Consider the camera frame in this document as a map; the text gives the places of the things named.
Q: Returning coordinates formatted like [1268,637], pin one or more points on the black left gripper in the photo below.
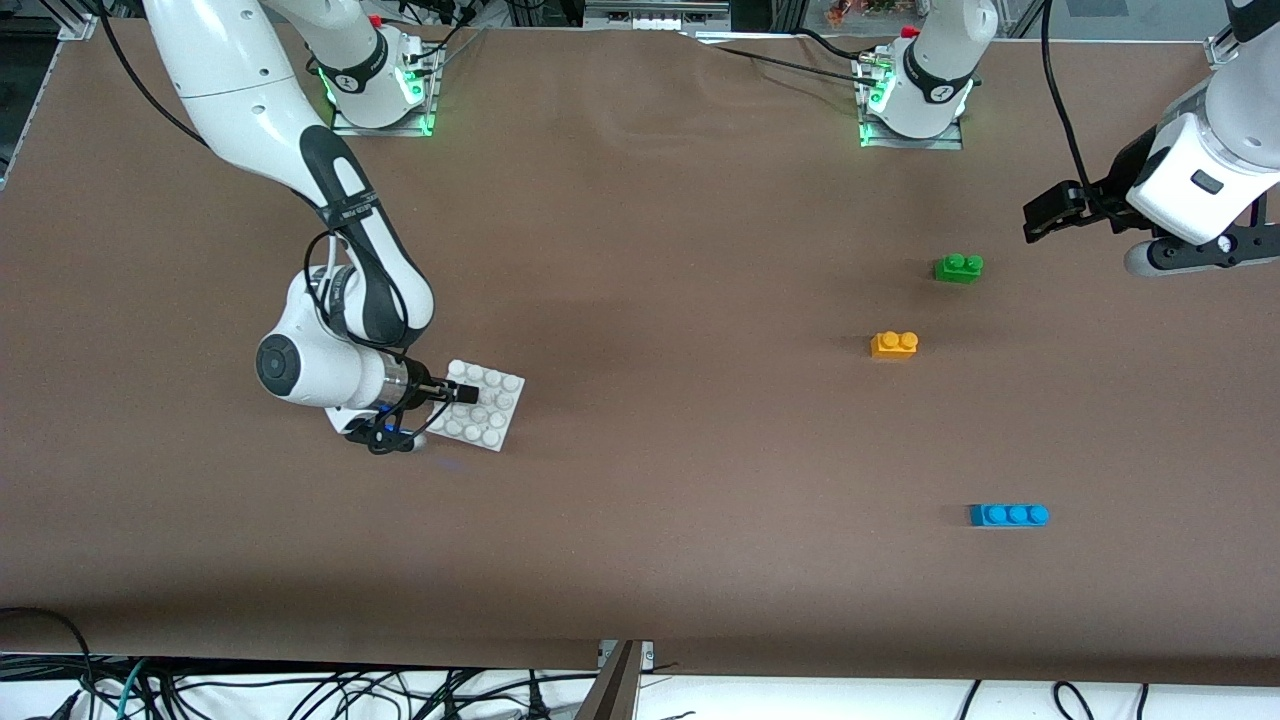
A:
[1112,187]

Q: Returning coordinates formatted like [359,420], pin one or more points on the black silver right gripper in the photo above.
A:
[424,385]

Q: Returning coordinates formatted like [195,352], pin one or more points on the white studded base plate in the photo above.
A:
[492,412]

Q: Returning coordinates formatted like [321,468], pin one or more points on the yellow two-stud toy block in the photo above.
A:
[893,346]

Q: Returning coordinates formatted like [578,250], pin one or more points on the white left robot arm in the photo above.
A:
[930,70]

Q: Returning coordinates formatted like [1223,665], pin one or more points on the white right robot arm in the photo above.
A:
[250,90]

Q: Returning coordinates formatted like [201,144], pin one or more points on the green two-stud toy block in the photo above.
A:
[957,270]

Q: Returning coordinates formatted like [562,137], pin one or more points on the blue three-stud toy block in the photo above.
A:
[1005,516]

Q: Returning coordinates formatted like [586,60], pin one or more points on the brown paper table cover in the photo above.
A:
[640,500]

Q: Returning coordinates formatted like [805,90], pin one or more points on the aluminium corner profile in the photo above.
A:
[1222,50]

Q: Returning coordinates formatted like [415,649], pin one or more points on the metal frame post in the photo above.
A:
[615,690]

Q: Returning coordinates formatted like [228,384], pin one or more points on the aluminium frame rail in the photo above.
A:
[650,18]

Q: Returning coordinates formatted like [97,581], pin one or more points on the aluminium frame profile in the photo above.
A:
[80,20]

